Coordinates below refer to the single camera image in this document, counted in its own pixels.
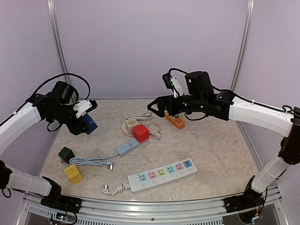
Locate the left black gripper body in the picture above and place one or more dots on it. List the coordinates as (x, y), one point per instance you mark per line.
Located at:
(74, 129)

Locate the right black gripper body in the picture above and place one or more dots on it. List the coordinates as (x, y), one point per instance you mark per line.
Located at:
(174, 109)

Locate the blue cube socket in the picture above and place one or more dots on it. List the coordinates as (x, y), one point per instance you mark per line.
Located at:
(91, 125)

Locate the orange power strip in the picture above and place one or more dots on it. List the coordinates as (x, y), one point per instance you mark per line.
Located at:
(178, 122)

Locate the dark green cube socket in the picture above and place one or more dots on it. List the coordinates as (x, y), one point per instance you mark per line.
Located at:
(66, 154)

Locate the beige plug adapter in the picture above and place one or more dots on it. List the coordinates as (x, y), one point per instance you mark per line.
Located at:
(130, 125)

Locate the red cube socket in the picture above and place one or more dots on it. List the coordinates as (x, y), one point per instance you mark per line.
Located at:
(140, 134)

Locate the blue-grey power strip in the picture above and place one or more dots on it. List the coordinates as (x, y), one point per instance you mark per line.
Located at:
(121, 151)

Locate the yellow cube socket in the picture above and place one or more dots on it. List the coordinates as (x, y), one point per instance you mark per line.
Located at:
(73, 174)

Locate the pink round power strip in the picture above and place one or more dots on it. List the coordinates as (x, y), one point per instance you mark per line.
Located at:
(153, 127)

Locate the white power strip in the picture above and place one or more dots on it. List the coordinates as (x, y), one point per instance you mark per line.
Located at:
(154, 178)

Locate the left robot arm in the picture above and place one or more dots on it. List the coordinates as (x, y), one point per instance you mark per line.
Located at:
(53, 106)

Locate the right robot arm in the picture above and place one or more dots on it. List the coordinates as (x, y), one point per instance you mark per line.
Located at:
(227, 105)

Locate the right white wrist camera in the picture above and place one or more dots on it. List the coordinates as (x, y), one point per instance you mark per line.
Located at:
(173, 84)

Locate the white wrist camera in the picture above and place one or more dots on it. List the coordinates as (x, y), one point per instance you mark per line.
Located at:
(84, 106)
(173, 84)

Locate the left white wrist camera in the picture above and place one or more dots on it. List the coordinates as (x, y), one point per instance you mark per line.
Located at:
(84, 106)

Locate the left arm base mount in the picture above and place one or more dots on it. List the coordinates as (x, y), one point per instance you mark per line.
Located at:
(65, 203)

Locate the aluminium front rail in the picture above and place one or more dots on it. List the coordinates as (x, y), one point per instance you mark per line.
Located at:
(211, 211)

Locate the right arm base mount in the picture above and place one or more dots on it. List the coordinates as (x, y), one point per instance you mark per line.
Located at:
(240, 202)

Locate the left aluminium frame post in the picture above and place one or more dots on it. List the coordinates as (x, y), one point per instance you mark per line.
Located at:
(56, 35)

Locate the aluminium frame post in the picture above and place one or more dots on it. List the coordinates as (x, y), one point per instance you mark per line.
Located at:
(243, 44)
(56, 35)

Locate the right aluminium frame post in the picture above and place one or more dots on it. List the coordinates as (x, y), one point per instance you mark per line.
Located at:
(243, 44)

